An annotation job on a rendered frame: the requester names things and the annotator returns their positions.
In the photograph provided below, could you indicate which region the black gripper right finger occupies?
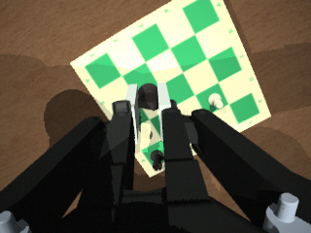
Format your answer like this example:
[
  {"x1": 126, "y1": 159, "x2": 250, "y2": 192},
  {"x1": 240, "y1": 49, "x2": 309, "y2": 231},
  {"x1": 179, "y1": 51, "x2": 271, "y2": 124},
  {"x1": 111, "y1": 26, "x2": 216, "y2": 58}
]
[{"x1": 157, "y1": 83, "x2": 311, "y2": 233}]

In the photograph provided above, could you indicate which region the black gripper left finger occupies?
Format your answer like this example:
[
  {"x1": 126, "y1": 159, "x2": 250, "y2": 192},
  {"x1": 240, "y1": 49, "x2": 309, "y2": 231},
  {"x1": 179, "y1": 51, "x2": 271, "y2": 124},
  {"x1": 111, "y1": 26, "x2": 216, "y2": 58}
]
[{"x1": 0, "y1": 84, "x2": 140, "y2": 233}]

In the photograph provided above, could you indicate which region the white pawn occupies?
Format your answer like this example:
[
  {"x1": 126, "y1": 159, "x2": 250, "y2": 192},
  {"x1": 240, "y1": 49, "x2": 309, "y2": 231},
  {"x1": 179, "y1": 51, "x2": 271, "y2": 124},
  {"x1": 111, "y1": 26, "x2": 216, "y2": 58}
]
[{"x1": 208, "y1": 93, "x2": 224, "y2": 109}]

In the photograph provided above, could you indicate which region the green and cream chessboard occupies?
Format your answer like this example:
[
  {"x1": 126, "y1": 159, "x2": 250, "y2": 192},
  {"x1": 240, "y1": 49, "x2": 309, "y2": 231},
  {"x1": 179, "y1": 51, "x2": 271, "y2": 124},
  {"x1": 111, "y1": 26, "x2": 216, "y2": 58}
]
[{"x1": 70, "y1": 0, "x2": 271, "y2": 177}]

